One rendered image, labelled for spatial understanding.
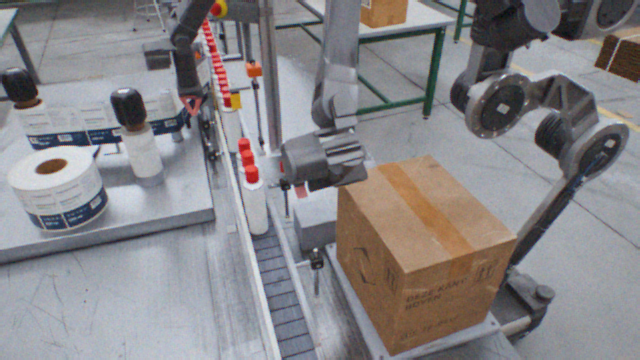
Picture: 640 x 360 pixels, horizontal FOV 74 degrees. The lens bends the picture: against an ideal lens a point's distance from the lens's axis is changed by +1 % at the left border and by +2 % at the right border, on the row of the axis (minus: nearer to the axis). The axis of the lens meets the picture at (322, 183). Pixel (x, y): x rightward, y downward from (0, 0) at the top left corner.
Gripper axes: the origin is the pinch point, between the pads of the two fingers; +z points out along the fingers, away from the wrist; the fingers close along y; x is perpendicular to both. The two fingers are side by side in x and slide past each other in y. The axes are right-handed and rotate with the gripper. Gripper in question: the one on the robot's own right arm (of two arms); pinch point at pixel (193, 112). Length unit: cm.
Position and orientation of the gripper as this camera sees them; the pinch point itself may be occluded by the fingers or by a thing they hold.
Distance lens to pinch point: 133.2
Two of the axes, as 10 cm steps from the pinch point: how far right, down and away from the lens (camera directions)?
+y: 3.2, 5.8, -7.5
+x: 9.5, -1.7, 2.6
